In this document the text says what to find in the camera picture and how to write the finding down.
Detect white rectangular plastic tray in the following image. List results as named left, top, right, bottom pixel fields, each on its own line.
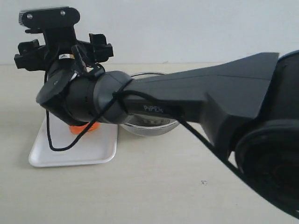
left=28, top=120, right=118, bottom=168

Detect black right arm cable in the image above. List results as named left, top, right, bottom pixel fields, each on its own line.
left=43, top=45, right=246, bottom=180

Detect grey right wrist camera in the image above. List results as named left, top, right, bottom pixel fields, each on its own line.
left=18, top=6, right=80, bottom=34

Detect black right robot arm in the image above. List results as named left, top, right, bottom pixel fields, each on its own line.
left=14, top=28, right=299, bottom=217

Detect steel mesh colander bowl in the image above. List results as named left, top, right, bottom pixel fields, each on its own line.
left=119, top=72, right=180, bottom=137

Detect orange pump soap bottle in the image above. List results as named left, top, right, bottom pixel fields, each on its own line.
left=69, top=122, right=100, bottom=135

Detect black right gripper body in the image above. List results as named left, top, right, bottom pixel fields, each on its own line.
left=14, top=26, right=114, bottom=71

